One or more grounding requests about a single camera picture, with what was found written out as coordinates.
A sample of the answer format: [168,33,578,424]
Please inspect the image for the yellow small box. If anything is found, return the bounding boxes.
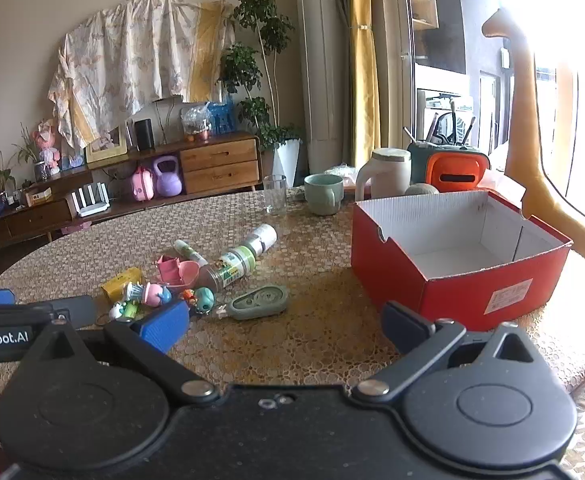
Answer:
[101,267,146,303]

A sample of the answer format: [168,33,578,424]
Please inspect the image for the pink toy backpack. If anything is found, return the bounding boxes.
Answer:
[131,166,155,202]

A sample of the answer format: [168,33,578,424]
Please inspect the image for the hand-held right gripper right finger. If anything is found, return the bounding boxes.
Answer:
[353,300,554,405]

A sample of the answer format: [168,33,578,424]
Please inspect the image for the wooden photo frame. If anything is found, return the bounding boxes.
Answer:
[85,125,129,163]

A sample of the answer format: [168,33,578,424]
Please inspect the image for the clear plastic bag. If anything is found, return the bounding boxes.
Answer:
[181,102,212,133]

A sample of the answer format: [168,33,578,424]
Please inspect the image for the tall green houseplant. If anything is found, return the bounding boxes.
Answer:
[218,0,303,151]

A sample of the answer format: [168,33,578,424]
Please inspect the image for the pink heart bowl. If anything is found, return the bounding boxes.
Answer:
[153,260,200,288]

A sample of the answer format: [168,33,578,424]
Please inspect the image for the white pill bottle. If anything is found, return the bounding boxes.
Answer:
[242,223,278,256]

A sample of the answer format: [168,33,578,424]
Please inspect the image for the clear drinking glass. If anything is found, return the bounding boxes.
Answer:
[263,175,288,217]

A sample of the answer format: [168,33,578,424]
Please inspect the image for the white green keychain toy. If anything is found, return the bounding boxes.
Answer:
[108,282,146,321]

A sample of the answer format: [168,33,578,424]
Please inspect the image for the floral patterned cloth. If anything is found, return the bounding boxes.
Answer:
[47,0,236,150]

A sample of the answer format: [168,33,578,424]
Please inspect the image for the green highlighter pen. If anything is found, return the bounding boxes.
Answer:
[174,239,208,267]

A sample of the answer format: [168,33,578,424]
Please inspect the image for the orange green tissue box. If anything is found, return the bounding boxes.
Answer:
[407,141,491,193]

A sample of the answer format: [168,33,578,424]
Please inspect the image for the wooden sideboard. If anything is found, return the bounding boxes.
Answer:
[0,131,263,261]

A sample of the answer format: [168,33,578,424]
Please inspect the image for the yellow curtain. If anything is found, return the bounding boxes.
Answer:
[349,0,381,168]

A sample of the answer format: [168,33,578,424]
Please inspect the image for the white router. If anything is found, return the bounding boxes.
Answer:
[69,183,110,218]

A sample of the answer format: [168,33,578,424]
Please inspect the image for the black speaker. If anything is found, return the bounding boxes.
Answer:
[134,118,156,152]

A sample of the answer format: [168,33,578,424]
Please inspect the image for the beige lidded mug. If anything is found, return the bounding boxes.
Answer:
[355,148,412,201]

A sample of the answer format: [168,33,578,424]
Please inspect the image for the pink doll figure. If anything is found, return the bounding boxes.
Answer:
[32,119,63,173]

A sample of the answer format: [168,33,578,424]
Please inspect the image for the white standing air conditioner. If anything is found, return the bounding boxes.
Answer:
[292,0,353,175]

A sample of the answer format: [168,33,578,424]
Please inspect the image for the pink white plastic bag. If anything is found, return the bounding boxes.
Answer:
[477,167,528,206]

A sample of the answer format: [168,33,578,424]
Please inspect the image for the crinkled plastic wrapper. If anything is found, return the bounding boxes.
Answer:
[325,162,358,181]

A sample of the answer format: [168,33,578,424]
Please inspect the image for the purple kettlebell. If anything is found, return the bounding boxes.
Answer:
[152,155,183,197]

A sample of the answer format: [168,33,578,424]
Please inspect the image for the small potted plant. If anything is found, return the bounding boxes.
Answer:
[12,125,50,182]

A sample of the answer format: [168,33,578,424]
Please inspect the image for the teal round pencil sharpener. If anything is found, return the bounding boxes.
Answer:
[192,287,216,313]

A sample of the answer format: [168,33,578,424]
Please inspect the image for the green label spice jar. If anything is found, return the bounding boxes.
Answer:
[198,246,256,292]

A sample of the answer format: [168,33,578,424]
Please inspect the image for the white planter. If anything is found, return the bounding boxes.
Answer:
[271,138,302,188]

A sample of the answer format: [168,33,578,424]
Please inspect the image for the yellow giraffe toy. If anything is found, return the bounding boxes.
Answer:
[481,8,585,290]

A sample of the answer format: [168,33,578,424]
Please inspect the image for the red cardboard box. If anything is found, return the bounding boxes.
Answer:
[351,190,573,332]

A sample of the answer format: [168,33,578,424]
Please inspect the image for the grey green correction tape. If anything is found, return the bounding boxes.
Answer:
[225,285,289,321]

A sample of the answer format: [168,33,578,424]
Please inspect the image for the black scissors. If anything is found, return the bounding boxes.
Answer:
[425,112,456,145]

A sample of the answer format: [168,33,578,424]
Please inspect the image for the green ceramic mug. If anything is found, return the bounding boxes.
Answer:
[304,173,344,216]

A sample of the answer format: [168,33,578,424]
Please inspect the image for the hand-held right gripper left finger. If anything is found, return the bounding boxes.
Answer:
[22,300,220,406]

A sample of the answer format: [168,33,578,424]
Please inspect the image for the pink plastic toy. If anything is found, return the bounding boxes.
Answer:
[156,255,183,281]

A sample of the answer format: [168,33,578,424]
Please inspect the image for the pink blue toy figure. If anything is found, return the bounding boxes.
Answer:
[142,282,173,307]

